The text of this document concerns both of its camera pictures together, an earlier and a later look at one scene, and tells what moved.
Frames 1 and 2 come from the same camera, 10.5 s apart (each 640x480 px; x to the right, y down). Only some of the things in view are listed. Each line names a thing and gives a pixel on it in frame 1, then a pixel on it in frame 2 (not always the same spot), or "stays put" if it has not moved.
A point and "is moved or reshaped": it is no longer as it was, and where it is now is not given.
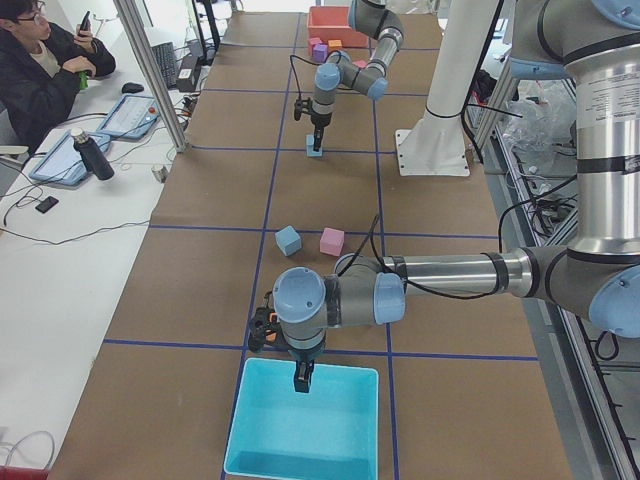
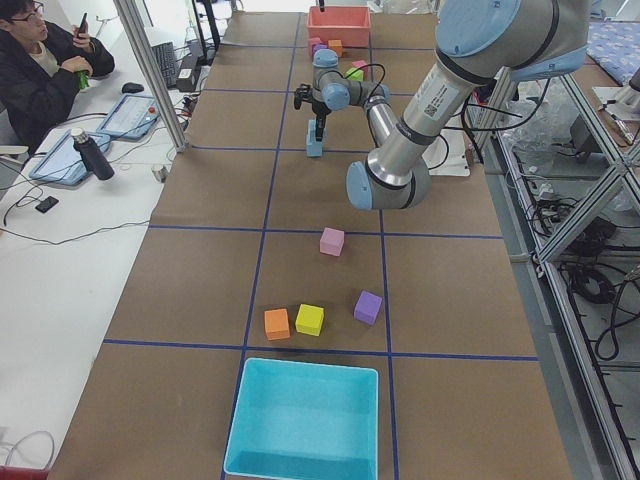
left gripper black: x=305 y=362 to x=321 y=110
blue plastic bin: x=328 y=433 stays put
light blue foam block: x=310 y=152 stays put
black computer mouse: x=132 y=87 stays put
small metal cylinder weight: x=161 y=172 stays put
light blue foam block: x=288 y=240 is moved or reshaped
